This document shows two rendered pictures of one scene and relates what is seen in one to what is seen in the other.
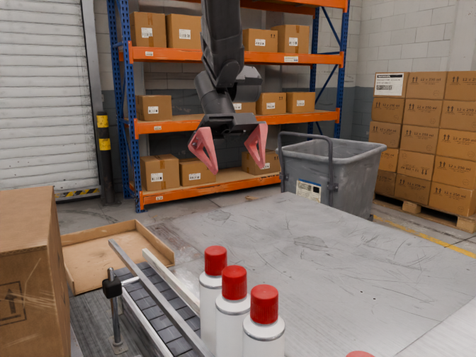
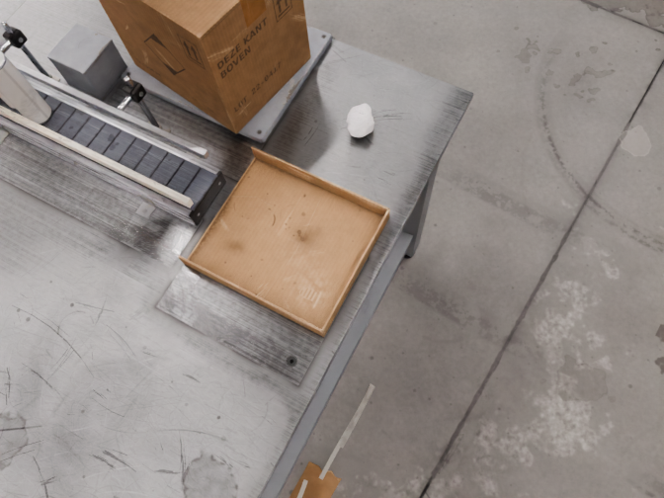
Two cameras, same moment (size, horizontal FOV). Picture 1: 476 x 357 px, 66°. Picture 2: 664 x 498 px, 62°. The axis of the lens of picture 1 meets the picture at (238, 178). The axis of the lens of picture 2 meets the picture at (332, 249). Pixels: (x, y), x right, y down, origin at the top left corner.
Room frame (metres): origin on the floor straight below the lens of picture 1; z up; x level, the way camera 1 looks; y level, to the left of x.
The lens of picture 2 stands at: (1.37, 0.31, 1.78)
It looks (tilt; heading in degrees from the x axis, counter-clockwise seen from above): 68 degrees down; 161
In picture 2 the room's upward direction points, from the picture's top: 9 degrees counter-clockwise
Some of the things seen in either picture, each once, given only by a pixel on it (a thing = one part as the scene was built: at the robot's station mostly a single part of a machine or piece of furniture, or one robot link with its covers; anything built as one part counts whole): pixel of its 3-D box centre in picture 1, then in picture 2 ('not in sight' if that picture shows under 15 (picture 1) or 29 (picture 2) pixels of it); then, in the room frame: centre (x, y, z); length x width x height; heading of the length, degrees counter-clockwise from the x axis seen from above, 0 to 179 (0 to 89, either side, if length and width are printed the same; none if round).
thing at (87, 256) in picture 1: (110, 251); (286, 236); (0.95, 0.37, 0.85); 0.30 x 0.26 x 0.04; 35
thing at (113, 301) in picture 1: (125, 303); (136, 114); (0.61, 0.21, 0.91); 0.07 x 0.03 x 0.16; 125
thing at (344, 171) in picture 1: (328, 185); not in sight; (2.87, -0.74, 0.48); 0.89 x 0.63 x 0.96; 139
